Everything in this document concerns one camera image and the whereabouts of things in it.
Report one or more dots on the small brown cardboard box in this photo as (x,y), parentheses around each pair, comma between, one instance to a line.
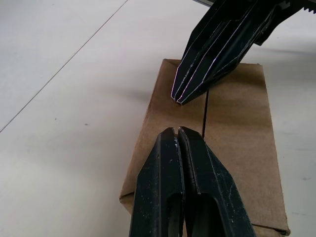
(242,138)

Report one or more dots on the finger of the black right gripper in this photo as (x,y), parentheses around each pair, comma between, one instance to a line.
(202,32)

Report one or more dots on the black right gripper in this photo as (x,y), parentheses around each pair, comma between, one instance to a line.
(284,12)

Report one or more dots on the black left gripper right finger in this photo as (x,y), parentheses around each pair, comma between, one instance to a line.
(217,192)

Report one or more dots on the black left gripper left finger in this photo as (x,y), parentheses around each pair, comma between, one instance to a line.
(150,187)

